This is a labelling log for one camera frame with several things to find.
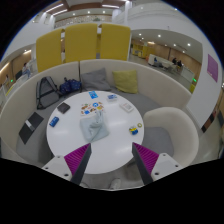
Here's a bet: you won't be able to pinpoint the blue rectangular box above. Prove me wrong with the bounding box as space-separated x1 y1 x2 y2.
48 116 60 128

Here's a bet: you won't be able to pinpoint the white counter table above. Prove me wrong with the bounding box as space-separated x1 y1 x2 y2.
148 53 178 70

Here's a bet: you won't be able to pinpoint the blue card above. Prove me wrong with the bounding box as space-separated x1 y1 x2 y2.
88 90 100 100

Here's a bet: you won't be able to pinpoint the grey backpack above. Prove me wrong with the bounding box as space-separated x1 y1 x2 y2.
35 75 61 110

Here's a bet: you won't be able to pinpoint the purple wall panel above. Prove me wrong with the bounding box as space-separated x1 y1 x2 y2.
206 53 219 83

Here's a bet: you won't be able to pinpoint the yellow and blue toy figure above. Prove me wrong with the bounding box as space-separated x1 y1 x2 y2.
128 125 139 136

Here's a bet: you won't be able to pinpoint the light blue towel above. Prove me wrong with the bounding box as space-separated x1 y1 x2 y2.
79 109 111 143

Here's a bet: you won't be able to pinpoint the white printed booklet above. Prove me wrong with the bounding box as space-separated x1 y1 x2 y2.
119 101 135 113

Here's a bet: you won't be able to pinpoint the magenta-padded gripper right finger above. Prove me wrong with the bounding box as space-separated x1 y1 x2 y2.
131 142 183 186

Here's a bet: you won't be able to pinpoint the ceiling strip lights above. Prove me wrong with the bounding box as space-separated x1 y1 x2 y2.
44 2 121 16

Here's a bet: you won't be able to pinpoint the white picture sticker sheet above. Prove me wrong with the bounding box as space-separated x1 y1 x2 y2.
80 101 105 116

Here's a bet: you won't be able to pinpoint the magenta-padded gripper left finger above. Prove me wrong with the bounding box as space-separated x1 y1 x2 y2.
41 143 92 186

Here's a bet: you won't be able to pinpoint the cream armchair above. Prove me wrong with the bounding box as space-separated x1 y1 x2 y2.
142 106 200 168

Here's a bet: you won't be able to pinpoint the dark grey wallet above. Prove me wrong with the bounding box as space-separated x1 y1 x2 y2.
56 102 72 115

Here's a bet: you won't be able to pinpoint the small white device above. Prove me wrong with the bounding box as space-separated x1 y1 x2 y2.
25 119 34 132

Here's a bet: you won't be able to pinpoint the curved cream sofa bench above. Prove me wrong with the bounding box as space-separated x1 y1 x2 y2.
0 59 193 161

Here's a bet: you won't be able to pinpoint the yellow-green cushion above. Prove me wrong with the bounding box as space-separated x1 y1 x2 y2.
111 69 139 95

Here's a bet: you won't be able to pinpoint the navy blue patterned bag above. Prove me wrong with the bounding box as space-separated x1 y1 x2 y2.
59 77 83 96

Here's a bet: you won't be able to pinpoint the grey cushion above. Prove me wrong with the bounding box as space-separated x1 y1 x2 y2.
80 67 113 93

